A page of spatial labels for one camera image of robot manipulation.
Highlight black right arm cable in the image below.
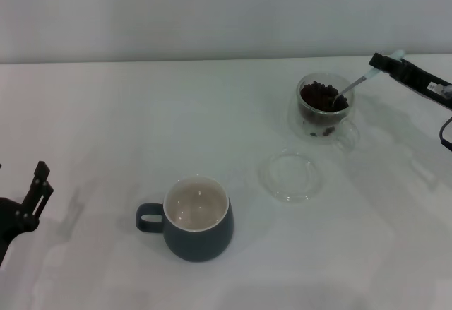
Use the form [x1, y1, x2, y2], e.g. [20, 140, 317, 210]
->
[439, 115, 452, 152]

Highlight coffee bean pile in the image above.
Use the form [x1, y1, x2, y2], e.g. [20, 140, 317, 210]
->
[299, 81, 350, 115]

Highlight clear glass saucer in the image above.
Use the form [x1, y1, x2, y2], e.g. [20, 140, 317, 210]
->
[259, 148, 324, 204]

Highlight metal spoon light blue handle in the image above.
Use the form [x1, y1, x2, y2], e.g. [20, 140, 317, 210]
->
[330, 49, 406, 108]

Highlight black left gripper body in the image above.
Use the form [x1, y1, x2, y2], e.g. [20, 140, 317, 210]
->
[0, 196, 39, 266]

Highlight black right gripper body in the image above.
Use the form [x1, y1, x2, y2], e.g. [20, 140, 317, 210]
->
[402, 61, 452, 110]

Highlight clear double-wall glass cup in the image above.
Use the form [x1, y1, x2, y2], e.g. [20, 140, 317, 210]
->
[288, 72, 360, 150]

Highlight dark blue-grey ceramic mug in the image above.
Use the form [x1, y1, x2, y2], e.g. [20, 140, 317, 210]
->
[136, 176, 234, 263]

